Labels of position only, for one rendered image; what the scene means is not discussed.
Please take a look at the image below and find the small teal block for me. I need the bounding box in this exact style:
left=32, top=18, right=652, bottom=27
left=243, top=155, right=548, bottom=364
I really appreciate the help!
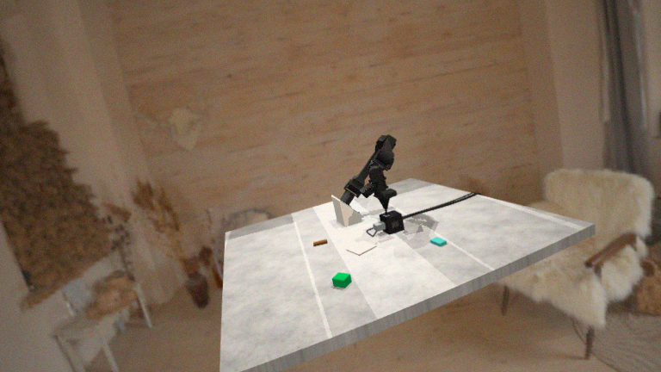
left=430, top=238, right=447, bottom=246

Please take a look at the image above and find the small green cube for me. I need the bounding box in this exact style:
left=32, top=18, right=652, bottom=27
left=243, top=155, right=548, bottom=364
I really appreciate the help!
left=332, top=273, right=352, bottom=288

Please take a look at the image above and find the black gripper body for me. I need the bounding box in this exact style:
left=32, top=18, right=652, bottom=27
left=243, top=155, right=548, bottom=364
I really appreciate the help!
left=370, top=175, right=398, bottom=200

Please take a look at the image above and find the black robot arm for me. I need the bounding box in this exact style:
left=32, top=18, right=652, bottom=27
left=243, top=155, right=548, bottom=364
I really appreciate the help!
left=337, top=134, right=397, bottom=205

